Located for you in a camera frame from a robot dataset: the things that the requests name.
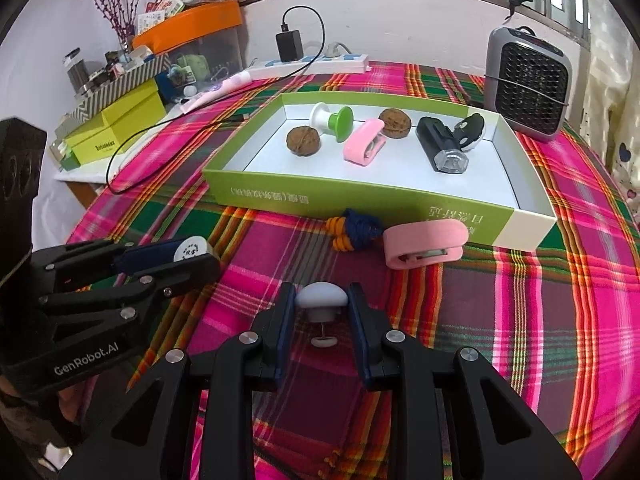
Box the green yarn ball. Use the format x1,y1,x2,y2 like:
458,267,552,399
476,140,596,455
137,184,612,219
177,55,208,81

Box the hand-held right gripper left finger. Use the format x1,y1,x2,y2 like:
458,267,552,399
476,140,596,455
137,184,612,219
59,282,297,480

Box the striped cardboard box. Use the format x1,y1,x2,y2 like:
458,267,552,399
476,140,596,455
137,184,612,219
75,52,171,121

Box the black white small gadget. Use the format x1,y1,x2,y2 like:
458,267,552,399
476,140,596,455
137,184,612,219
452,114,487,152

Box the brown walnut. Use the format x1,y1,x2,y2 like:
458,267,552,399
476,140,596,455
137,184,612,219
286,126,320,155
378,108,413,138

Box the grey mushroom knob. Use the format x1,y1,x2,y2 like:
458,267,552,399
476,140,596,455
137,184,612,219
295,282,349,350

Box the yellow-green cardboard box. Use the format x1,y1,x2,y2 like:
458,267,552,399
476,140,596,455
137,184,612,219
64,80,168,167

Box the plaid tablecloth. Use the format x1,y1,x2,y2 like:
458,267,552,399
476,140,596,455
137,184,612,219
65,60,640,480

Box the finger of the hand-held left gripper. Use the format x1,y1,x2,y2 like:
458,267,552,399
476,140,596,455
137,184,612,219
39,255,222,335
32,237,190,292

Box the green cardboard box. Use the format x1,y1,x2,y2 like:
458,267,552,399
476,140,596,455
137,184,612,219
201,91,558,252

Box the heart print curtain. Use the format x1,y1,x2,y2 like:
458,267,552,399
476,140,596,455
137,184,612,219
582,0,640,211

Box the black clip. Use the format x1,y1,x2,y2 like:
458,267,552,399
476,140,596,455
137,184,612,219
506,0,533,23

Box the grey desktop heater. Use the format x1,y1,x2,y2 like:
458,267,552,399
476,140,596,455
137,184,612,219
482,26,573,142

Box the clear storage bin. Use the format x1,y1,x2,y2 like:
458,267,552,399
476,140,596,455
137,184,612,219
160,22,246,91

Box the dark glass jar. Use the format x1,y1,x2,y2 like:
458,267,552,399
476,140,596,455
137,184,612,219
62,47,88,93

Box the purple flower branches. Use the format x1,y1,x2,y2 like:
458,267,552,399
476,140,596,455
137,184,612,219
75,0,146,51

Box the black charger with cable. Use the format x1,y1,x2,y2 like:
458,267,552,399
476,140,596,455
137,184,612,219
106,6,327,196

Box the white power strip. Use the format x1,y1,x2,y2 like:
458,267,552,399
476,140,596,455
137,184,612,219
247,52,371,81

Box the orange bin lid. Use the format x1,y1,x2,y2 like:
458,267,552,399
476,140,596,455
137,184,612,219
132,0,244,56

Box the pink clip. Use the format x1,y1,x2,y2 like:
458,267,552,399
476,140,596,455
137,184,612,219
384,222,471,269
342,119,388,166

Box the paper packets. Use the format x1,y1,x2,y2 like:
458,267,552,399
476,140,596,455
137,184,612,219
135,0,186,36

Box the pink tube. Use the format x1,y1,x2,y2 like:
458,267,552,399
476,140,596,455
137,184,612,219
179,71,253,113

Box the blue orange knotted rope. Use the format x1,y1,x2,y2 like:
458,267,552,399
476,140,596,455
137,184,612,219
325,208,385,252

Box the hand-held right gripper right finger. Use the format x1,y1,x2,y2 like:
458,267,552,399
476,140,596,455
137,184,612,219
348,282,583,480

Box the black flashlight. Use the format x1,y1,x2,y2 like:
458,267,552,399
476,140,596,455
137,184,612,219
416,116,471,173

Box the white green spool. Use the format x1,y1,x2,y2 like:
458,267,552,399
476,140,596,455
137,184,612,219
310,102,354,143

